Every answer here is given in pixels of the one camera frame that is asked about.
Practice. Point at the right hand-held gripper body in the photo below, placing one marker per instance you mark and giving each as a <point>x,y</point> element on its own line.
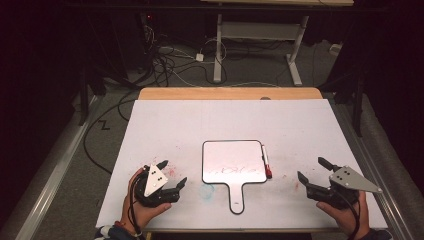
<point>346,178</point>

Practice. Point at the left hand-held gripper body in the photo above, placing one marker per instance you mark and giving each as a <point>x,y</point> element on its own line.
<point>155,180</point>

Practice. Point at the red whiteboard marker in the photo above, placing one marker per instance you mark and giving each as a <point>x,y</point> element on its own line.
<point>266,160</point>

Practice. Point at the person's left hand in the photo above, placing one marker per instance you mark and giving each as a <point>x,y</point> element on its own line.
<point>140,215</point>

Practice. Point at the person's right hand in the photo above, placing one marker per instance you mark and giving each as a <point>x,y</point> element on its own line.
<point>346,220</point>

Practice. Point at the white table cover sheet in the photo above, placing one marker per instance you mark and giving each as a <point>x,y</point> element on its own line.
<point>216,120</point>

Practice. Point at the black stand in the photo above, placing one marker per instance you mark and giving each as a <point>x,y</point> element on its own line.
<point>83,100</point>

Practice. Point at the white power adapter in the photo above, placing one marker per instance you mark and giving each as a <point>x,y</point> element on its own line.
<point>199,57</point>

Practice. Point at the white-framed desk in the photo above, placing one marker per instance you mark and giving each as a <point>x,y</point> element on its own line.
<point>256,30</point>

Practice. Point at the grey metal floor rail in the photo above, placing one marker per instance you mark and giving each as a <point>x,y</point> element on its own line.
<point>373,173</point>
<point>60,166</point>

